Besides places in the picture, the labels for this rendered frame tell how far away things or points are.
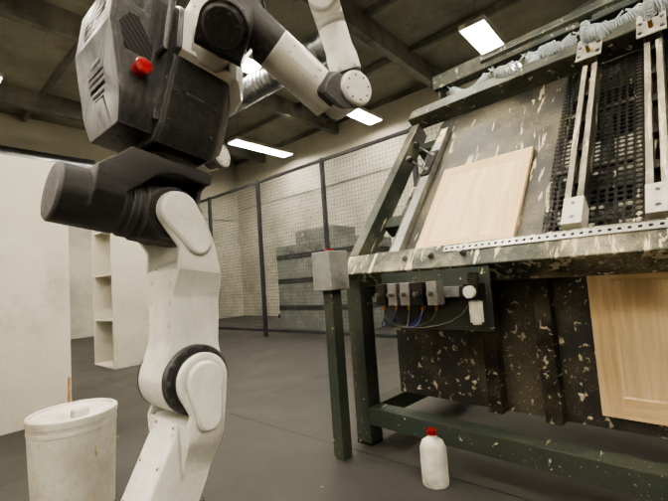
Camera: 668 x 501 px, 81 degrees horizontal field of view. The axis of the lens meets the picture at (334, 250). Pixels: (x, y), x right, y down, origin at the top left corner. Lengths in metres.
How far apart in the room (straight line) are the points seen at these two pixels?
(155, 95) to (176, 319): 0.45
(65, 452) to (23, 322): 1.57
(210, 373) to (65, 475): 1.04
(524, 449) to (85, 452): 1.56
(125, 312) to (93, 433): 3.30
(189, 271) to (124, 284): 4.16
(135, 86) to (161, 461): 0.73
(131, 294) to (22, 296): 1.97
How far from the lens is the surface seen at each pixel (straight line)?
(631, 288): 1.69
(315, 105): 0.93
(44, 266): 3.28
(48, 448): 1.83
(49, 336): 3.28
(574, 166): 1.74
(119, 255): 5.03
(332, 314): 1.81
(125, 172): 0.86
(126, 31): 0.94
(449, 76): 3.11
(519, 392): 1.89
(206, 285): 0.90
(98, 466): 1.87
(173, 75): 0.92
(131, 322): 5.06
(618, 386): 1.75
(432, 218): 1.93
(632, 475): 1.61
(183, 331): 0.89
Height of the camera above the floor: 0.80
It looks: 4 degrees up
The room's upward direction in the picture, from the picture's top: 4 degrees counter-clockwise
